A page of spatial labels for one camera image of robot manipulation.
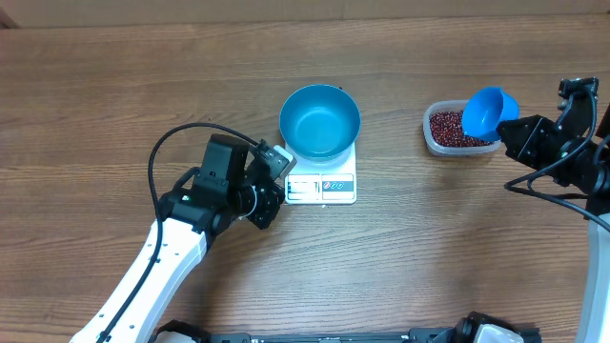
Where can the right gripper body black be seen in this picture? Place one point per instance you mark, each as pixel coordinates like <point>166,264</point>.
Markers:
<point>538,147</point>

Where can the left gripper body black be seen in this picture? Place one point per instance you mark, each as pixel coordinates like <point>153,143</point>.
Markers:
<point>265,206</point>

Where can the blue plastic measuring scoop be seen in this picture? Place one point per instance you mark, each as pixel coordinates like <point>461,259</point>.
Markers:
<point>485,110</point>

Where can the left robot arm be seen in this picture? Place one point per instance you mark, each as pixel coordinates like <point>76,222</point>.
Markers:
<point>236,179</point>

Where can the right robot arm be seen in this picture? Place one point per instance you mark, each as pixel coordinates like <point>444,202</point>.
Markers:
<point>571,169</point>

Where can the white digital kitchen scale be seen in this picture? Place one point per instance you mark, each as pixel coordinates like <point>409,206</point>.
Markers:
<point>323,182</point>

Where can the blue metal bowl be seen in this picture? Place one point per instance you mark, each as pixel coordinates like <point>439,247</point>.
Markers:
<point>320,121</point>

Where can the red beans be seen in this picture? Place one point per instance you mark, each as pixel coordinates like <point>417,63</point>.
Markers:
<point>446,129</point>

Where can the clear plastic food container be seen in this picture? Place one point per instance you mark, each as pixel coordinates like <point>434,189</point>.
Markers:
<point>435,149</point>

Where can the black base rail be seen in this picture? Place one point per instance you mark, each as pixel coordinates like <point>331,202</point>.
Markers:
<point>473,328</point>

